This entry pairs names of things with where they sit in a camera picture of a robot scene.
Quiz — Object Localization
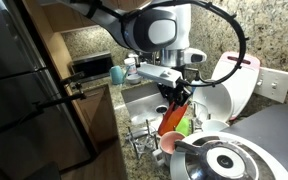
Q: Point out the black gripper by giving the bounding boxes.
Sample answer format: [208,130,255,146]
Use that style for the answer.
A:
[157,83,191,106]

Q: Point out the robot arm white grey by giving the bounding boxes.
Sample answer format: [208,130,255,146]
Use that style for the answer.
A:
[58,0,207,106]

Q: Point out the green plastic container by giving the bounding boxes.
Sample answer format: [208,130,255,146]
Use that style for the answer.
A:
[175,117,190,136]

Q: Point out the white ceramic plate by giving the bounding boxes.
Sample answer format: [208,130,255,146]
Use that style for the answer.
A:
[193,84,233,122]

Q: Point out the stainless steel sink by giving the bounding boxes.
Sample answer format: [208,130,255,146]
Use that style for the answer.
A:
[122,83,169,125]

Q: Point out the white ceramic mug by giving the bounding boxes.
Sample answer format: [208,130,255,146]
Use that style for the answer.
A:
[201,120,229,132]

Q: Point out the pink interior mug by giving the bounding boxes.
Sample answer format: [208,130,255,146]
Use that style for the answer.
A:
[152,131,185,167]

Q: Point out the metal dish drying rack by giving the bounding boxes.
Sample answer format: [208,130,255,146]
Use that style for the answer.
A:
[125,122,158,160]

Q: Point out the white pill bottle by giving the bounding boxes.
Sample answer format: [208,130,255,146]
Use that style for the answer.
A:
[124,58,137,75]

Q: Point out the white pink cutting board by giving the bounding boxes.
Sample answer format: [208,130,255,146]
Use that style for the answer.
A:
[211,52,260,120]

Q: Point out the teal mug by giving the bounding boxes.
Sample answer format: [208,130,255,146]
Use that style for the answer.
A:
[109,66,125,85]

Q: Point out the black toaster oven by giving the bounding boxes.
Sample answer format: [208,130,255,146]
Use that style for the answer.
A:
[69,51,113,82]

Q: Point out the stainless steel refrigerator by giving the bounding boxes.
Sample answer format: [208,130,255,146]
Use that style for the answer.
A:
[0,0,91,180]

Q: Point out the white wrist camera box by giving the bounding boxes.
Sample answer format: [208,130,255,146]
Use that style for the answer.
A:
[137,64,182,88]

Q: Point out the white light switch plate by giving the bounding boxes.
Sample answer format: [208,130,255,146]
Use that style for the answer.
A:
[254,67,288,103]

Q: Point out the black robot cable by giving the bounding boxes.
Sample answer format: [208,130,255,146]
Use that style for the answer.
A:
[123,0,248,88]

